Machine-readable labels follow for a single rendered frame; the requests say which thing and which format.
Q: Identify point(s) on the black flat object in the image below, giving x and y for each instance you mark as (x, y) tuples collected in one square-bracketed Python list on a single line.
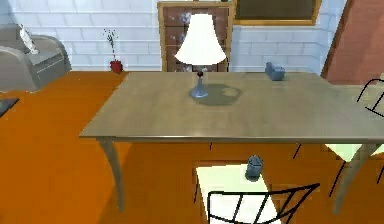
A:
[(6, 105)]

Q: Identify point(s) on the blue grey cup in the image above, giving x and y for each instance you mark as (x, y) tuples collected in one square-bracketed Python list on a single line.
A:
[(254, 166)]

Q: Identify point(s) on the brown room door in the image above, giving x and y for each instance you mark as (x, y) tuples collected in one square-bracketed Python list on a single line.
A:
[(356, 43)]

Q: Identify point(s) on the red pot house plant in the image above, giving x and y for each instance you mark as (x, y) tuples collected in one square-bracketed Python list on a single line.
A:
[(115, 61)]

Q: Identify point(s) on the blue box on table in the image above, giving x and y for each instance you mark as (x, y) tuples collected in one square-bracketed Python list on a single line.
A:
[(274, 72)]

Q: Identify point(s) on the white cloth on sofa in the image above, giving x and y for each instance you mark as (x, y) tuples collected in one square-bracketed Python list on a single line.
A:
[(28, 40)]

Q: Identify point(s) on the white shade table lamp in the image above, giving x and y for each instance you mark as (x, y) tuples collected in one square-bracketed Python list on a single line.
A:
[(200, 43)]

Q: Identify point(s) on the grey wooden table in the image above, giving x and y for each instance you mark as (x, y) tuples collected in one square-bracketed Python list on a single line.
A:
[(266, 113)]

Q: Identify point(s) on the grey sofa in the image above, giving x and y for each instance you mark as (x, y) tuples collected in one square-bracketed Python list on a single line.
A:
[(30, 60)]

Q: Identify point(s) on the brown wooden chest of drawers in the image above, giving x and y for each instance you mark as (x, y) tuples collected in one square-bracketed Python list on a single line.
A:
[(173, 36)]

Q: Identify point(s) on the gold framed dark picture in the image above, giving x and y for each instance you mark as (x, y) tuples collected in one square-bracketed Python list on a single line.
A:
[(276, 11)]

